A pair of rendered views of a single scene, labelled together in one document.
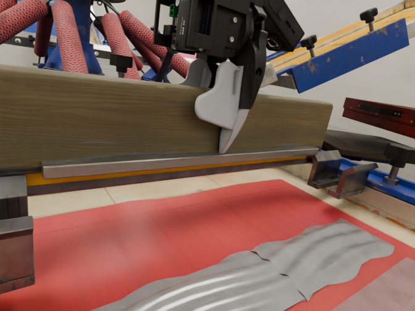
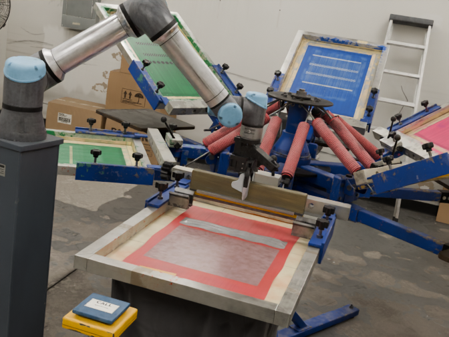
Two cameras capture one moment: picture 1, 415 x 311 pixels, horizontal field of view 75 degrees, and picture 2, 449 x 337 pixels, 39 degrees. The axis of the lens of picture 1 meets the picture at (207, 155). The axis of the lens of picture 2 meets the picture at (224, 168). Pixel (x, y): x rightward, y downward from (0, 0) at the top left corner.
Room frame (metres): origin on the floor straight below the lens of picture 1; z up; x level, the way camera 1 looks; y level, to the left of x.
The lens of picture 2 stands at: (-1.05, -1.61, 1.70)
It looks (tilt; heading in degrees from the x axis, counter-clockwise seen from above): 15 degrees down; 52
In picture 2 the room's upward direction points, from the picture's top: 9 degrees clockwise
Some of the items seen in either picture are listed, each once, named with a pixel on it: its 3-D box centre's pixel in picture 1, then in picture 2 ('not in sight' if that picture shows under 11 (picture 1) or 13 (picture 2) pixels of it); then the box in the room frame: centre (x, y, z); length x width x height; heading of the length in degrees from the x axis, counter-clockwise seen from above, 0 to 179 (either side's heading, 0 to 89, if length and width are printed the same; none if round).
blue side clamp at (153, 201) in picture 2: not in sight; (167, 200); (0.12, 0.21, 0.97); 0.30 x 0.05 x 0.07; 38
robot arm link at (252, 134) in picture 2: not in sight; (250, 132); (0.29, 0.01, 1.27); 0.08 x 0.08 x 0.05
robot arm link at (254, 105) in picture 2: not in sight; (254, 109); (0.29, 0.01, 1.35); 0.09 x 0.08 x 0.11; 150
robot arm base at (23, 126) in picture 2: not in sight; (21, 119); (-0.40, 0.26, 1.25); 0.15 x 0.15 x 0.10
